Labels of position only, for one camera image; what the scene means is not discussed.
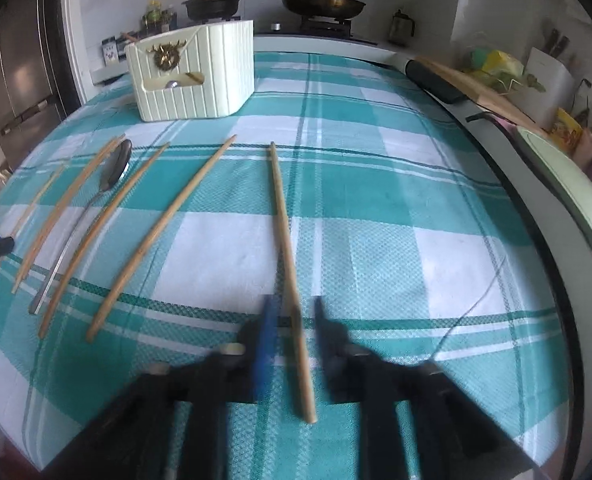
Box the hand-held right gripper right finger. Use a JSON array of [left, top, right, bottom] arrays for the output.
[[315, 297, 538, 480]]

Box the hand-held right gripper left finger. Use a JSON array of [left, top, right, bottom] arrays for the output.
[[51, 296, 280, 480]]

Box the wooden chopstick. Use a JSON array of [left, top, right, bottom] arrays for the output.
[[18, 134, 127, 281], [268, 141, 318, 424], [86, 134, 238, 344], [11, 136, 122, 295], [0, 159, 71, 303], [37, 142, 171, 339]]

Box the metal spoon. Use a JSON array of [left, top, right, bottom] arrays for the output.
[[28, 138, 134, 316]]

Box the cream ribbed utensil holder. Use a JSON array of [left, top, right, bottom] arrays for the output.
[[124, 19, 256, 123]]

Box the teal checked tablecloth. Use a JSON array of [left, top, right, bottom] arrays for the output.
[[0, 50, 583, 480]]

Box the steel refrigerator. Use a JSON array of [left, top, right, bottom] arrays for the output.
[[0, 0, 79, 171]]

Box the long black tray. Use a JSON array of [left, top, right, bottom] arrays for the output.
[[405, 60, 466, 105]]

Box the pale green plate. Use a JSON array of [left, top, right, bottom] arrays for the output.
[[515, 127, 592, 288]]

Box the wooden cutting board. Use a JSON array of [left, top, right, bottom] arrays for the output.
[[415, 56, 548, 137]]

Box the black gas stove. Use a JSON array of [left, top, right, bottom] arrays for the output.
[[253, 12, 380, 46]]

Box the yellow packet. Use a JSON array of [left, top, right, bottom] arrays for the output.
[[548, 107, 585, 155]]

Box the black pot with red lid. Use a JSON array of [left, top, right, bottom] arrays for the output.
[[181, 0, 246, 22]]

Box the white knife block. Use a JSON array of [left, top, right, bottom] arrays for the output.
[[512, 27, 575, 127]]

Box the thin black cable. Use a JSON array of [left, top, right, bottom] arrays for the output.
[[433, 252, 510, 363]]

